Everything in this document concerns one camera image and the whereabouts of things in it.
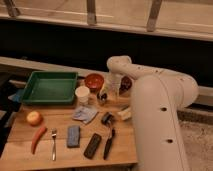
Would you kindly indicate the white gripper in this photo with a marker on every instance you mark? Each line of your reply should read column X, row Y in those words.
column 111, row 86

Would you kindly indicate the small metal cup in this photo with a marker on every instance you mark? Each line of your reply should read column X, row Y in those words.
column 101, row 98

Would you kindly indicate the white plastic cup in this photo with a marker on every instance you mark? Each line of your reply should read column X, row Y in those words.
column 82, row 93

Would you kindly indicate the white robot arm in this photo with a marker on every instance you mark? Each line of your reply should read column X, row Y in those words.
column 156, row 96

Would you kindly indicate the green plastic tray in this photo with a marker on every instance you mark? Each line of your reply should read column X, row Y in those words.
column 50, row 88

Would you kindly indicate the orange bowl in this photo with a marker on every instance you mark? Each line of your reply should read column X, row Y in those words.
column 94, row 81

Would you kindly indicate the dark red bowl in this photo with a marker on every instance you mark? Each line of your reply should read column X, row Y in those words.
column 126, row 84

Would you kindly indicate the black binder clip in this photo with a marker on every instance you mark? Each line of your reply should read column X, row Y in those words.
column 107, row 119

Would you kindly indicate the light blue cloth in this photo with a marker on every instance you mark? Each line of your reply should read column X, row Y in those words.
column 85, row 114

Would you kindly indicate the black remote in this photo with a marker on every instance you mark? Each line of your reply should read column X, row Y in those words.
column 92, row 146

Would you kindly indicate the blue sponge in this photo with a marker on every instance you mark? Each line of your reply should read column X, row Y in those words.
column 73, row 136

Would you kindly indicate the metal fork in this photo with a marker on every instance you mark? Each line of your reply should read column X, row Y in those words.
column 54, row 134

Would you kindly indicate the orange carrot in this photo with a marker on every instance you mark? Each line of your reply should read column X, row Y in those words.
column 39, row 133

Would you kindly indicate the blue object at table edge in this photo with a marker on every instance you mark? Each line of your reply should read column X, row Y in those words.
column 17, row 96

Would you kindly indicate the black handled utensil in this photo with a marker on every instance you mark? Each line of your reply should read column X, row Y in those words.
column 108, row 144

